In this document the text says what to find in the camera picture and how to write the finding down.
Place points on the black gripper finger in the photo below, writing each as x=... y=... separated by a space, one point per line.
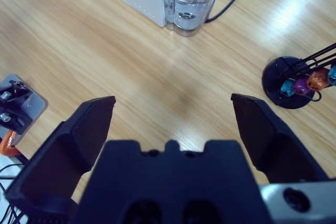
x=273 y=142
x=52 y=161

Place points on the teal coffee capsule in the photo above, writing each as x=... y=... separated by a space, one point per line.
x=333 y=75
x=286 y=89

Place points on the purple coffee capsule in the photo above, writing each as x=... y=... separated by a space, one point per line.
x=301 y=85

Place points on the orange coffee capsule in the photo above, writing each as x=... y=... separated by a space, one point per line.
x=318 y=78

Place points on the orange clamp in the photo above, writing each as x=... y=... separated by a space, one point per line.
x=6 y=144

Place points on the black capsule stand with rods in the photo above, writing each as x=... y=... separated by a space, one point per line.
x=273 y=77

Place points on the grey camera mount plate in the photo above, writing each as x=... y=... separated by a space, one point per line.
x=36 y=103

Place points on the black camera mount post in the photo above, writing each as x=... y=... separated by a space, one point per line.
x=13 y=108

